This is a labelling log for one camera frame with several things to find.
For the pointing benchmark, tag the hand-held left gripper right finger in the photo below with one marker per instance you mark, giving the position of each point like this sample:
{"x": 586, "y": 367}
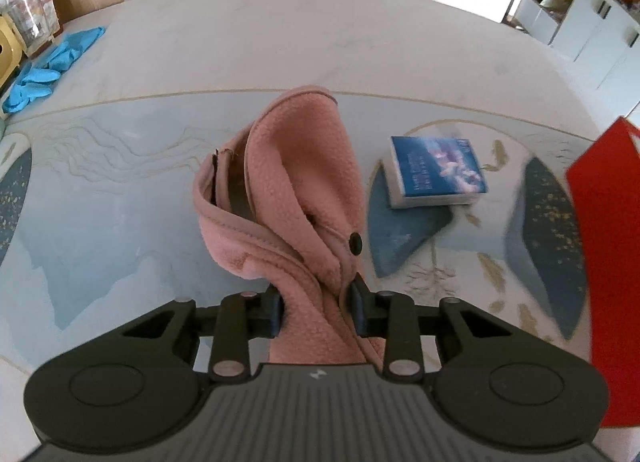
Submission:
{"x": 357, "y": 307}

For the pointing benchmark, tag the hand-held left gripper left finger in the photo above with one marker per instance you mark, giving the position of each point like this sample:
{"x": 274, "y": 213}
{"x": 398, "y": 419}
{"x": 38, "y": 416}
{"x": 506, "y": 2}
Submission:
{"x": 274, "y": 314}

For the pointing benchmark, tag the pink fleece cloth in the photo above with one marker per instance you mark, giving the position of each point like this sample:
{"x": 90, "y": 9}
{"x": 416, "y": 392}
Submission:
{"x": 300, "y": 167}

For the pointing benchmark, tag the red cardboard box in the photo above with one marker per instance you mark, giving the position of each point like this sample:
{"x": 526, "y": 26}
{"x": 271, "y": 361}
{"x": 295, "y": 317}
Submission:
{"x": 610, "y": 242}

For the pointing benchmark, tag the blue tissue pack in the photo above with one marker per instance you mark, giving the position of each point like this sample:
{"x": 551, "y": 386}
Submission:
{"x": 435, "y": 169}

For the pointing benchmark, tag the printed table mat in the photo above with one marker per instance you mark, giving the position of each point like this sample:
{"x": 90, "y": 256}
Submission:
{"x": 125, "y": 192}

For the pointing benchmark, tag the blue rubber gloves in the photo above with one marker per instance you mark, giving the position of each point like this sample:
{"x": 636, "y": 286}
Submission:
{"x": 45, "y": 67}

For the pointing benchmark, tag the yellow container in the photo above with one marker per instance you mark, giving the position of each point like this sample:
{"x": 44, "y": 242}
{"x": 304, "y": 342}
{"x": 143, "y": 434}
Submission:
{"x": 10, "y": 47}

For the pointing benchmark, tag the glass jar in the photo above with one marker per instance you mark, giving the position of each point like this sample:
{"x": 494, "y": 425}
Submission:
{"x": 32, "y": 17}

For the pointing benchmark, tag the white and wood wall cabinet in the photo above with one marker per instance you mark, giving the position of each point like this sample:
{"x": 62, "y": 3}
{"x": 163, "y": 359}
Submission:
{"x": 595, "y": 27}

